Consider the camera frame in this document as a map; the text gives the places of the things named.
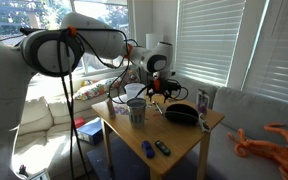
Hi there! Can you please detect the dark green toy car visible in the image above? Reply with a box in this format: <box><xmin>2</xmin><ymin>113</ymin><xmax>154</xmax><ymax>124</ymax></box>
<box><xmin>154</xmin><ymin>139</ymin><xmax>172</xmax><ymax>157</ymax></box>

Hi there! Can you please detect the blue toy car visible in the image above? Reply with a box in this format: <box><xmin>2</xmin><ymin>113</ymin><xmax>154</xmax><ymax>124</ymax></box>
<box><xmin>141</xmin><ymin>140</ymin><xmax>156</xmax><ymax>159</ymax></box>

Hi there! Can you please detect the small red box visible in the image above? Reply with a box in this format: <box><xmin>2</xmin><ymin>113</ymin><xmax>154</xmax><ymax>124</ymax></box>
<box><xmin>73</xmin><ymin>117</ymin><xmax>87</xmax><ymax>130</ymax></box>

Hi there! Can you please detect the thin silver metal utensil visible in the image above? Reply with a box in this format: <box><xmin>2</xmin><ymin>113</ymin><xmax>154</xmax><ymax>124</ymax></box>
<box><xmin>152</xmin><ymin>101</ymin><xmax>164</xmax><ymax>115</ymax></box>

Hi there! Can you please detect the silver metal cup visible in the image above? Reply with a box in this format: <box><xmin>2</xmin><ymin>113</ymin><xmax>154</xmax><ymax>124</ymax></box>
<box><xmin>126</xmin><ymin>97</ymin><xmax>148</xmax><ymax>130</ymax></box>

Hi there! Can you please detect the white sofa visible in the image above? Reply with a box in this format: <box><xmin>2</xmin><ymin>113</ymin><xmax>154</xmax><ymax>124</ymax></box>
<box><xmin>12</xmin><ymin>77</ymin><xmax>132</xmax><ymax>180</ymax></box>

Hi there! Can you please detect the white lamp shade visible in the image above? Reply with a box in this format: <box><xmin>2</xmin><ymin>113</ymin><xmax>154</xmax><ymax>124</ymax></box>
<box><xmin>145</xmin><ymin>32</ymin><xmax>165</xmax><ymax>51</ymax></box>

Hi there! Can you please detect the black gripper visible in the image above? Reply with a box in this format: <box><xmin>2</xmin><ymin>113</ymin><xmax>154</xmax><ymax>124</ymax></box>
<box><xmin>146</xmin><ymin>71</ymin><xmax>181</xmax><ymax>104</ymax></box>

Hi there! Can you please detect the clear plastic cup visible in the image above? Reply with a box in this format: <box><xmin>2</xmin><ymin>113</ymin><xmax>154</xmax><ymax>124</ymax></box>
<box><xmin>123</xmin><ymin>82</ymin><xmax>147</xmax><ymax>100</ymax></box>

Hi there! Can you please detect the grey sofa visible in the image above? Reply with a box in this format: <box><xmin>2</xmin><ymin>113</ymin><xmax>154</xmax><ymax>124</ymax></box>
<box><xmin>170</xmin><ymin>72</ymin><xmax>288</xmax><ymax>180</ymax></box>

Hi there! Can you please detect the small snack packet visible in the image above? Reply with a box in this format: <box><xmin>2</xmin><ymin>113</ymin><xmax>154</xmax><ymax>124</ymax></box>
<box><xmin>114</xmin><ymin>104</ymin><xmax>131</xmax><ymax>116</ymax></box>

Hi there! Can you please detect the orange squid plush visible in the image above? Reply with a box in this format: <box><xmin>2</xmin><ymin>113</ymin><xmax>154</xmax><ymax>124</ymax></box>
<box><xmin>227</xmin><ymin>122</ymin><xmax>288</xmax><ymax>180</ymax></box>

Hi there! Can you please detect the dark rug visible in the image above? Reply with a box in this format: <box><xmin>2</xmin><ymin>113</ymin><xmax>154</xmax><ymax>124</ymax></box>
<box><xmin>85</xmin><ymin>136</ymin><xmax>218</xmax><ymax>180</ymax></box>

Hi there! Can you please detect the small black white toy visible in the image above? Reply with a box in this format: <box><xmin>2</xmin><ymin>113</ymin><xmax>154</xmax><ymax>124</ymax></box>
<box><xmin>198</xmin><ymin>113</ymin><xmax>212</xmax><ymax>133</ymax></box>

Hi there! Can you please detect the floral cushion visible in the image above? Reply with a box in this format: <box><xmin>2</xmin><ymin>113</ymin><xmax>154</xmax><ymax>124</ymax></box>
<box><xmin>73</xmin><ymin>78</ymin><xmax>125</xmax><ymax>102</ymax></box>

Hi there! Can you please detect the blue box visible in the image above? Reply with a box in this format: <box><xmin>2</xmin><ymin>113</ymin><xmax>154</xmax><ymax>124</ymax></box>
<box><xmin>76</xmin><ymin>116</ymin><xmax>104</xmax><ymax>146</ymax></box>

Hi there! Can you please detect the black camera stand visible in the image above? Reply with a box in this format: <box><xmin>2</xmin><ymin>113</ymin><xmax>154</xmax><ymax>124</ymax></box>
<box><xmin>0</xmin><ymin>27</ymin><xmax>63</xmax><ymax>43</ymax></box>

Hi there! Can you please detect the wooden table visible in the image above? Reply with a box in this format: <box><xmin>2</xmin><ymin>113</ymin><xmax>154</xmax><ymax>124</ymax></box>
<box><xmin>91</xmin><ymin>87</ymin><xmax>226</xmax><ymax>180</ymax></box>

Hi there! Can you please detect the white food pouch green cap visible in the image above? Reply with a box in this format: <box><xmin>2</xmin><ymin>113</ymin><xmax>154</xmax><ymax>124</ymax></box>
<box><xmin>105</xmin><ymin>96</ymin><xmax>117</xmax><ymax>120</ymax></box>

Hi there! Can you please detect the black glasses case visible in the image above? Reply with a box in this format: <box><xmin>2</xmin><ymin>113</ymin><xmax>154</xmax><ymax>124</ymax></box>
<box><xmin>164</xmin><ymin>103</ymin><xmax>200</xmax><ymax>126</ymax></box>

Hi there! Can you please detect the white window blind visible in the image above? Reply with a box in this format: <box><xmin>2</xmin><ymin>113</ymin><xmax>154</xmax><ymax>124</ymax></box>
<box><xmin>242</xmin><ymin>0</ymin><xmax>288</xmax><ymax>108</ymax></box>
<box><xmin>173</xmin><ymin>0</ymin><xmax>247</xmax><ymax>88</ymax></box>

